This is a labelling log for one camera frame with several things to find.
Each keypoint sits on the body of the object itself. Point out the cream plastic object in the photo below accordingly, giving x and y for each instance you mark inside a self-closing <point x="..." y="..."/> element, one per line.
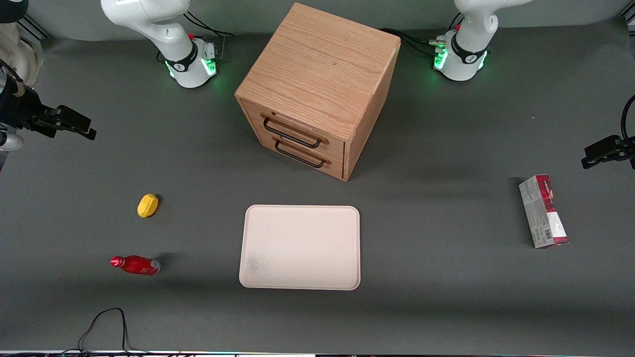
<point x="25" y="54"/>

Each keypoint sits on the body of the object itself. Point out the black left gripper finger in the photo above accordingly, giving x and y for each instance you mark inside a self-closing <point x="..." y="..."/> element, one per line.
<point x="603" y="146"/>
<point x="603" y="159"/>

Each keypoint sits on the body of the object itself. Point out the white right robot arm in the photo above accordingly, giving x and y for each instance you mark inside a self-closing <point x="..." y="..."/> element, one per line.
<point x="163" y="29"/>

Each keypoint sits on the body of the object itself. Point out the grey and red carton box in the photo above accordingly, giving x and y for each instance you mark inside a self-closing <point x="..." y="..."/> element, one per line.
<point x="543" y="210"/>

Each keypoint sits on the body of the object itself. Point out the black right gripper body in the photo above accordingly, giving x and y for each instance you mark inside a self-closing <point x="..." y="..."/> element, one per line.
<point x="21" y="112"/>

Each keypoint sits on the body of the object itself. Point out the wooden drawer cabinet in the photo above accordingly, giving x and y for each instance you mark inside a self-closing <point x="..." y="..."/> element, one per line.
<point x="322" y="64"/>

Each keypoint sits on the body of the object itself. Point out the cream rectangular tray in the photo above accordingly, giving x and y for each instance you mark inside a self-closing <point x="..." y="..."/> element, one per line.
<point x="300" y="248"/>

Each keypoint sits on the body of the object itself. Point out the red coke bottle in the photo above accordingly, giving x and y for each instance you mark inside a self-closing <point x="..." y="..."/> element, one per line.
<point x="136" y="265"/>

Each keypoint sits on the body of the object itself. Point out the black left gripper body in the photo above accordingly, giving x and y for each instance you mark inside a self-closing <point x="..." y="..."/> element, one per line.
<point x="626" y="149"/>

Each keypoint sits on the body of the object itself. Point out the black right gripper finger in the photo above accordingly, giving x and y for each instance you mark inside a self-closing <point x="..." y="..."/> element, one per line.
<point x="82" y="131"/>
<point x="74" y="116"/>

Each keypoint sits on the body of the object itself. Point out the yellow plastic lemon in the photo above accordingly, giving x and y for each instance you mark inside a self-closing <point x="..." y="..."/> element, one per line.
<point x="147" y="206"/>

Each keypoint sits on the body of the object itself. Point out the aluminium frame profile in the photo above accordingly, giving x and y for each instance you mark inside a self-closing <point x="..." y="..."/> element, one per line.
<point x="34" y="27"/>

